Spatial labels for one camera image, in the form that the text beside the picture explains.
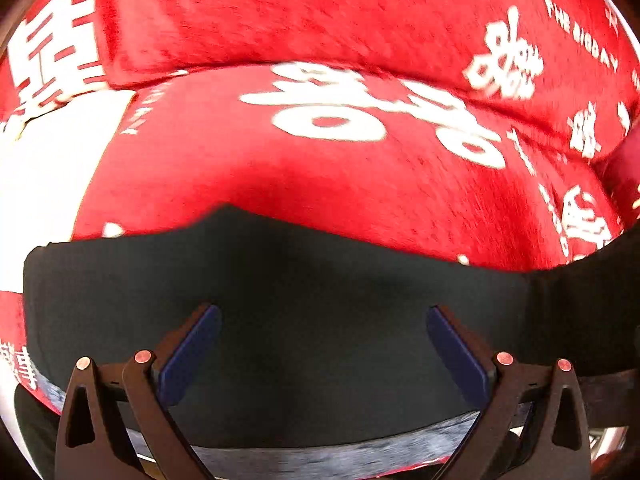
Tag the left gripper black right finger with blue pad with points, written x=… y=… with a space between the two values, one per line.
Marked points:
x=532 y=422

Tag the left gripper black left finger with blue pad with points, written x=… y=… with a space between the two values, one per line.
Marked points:
x=93 y=442

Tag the black pants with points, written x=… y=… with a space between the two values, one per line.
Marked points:
x=317 y=363

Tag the dark red small cushion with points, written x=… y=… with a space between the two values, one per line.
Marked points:
x=620 y=175

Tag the red white printed bedspread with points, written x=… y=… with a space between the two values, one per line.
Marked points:
x=385 y=160

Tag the red printed pillow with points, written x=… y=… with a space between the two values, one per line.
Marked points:
x=567 y=66

